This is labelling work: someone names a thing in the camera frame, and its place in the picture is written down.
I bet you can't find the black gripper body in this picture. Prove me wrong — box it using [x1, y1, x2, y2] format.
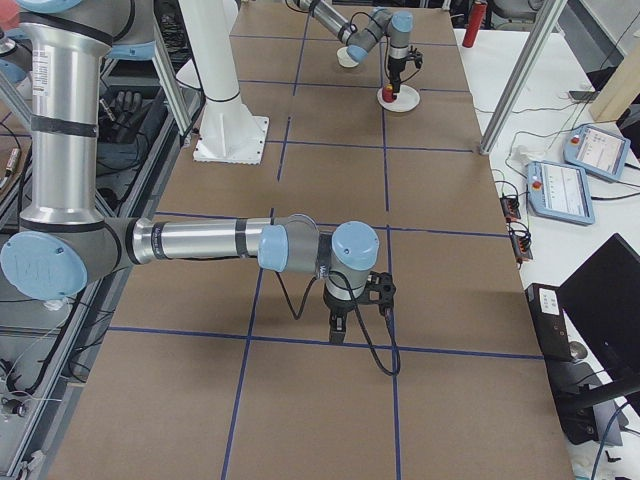
[323, 286, 369, 325]
[387, 56, 403, 81]

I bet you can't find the red apple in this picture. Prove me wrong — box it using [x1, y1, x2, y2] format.
[381, 85, 396, 103]

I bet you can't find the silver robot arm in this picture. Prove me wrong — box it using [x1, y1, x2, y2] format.
[1, 1, 383, 343]
[294, 0, 423, 104]

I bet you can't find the white plate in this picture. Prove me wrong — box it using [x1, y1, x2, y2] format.
[377, 84, 420, 113]

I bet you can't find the white bowl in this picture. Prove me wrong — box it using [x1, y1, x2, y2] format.
[336, 47, 359, 69]

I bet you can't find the red bottle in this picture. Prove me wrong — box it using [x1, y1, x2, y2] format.
[462, 0, 488, 48]

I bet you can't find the orange circuit board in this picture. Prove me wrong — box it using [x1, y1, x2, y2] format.
[509, 227, 533, 266]
[500, 194, 521, 223]

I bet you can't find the black smartphone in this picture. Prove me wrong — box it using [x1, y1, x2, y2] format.
[568, 90, 599, 102]

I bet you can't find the near teach pendant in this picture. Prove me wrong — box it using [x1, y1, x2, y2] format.
[526, 161, 595, 225]

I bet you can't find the teach pendant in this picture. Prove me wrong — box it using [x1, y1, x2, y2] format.
[563, 124, 631, 182]
[526, 161, 595, 225]

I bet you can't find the far teach pendant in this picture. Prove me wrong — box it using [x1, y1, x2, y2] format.
[563, 124, 631, 182]

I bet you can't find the wooden beam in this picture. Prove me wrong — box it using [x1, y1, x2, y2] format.
[590, 42, 640, 122]

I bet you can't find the black box device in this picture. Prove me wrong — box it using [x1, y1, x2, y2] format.
[525, 283, 622, 446]

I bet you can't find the black laptop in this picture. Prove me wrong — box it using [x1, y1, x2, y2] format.
[558, 233, 639, 379]

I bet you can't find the black camera mount wrist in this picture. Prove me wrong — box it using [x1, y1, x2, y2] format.
[405, 46, 423, 71]
[357, 271, 396, 317]

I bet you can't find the aluminium frame post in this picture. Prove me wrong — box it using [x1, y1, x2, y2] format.
[479, 0, 567, 155]

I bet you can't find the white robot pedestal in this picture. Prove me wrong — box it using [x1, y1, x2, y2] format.
[179, 0, 269, 165]

